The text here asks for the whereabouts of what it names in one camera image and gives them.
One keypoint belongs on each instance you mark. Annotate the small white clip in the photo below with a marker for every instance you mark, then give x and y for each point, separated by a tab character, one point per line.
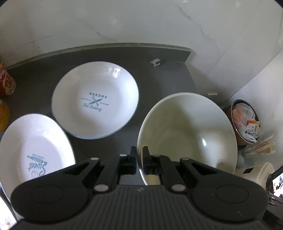
156	62

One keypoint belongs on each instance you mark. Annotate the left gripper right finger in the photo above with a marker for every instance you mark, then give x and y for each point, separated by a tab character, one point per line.
177	177

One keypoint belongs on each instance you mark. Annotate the white plate Sweet print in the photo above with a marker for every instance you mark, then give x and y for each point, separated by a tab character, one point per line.
32	146

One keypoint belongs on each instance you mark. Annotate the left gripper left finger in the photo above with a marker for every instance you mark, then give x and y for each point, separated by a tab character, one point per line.
103	177

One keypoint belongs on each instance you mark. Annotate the white plate Bakery print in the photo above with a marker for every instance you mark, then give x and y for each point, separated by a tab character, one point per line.
95	100

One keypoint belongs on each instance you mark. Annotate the red cola can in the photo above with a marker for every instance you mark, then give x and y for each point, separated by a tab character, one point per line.
7	82

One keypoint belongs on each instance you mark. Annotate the orange juice bottle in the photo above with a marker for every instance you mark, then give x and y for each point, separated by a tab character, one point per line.
4	116

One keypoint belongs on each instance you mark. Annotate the white appliance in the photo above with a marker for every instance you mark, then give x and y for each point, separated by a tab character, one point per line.
258	173

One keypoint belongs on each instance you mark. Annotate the white bowl plain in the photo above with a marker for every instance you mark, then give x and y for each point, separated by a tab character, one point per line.
188	125

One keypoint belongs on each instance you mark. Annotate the round tin with packets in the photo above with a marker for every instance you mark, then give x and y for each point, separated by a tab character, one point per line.
245	122

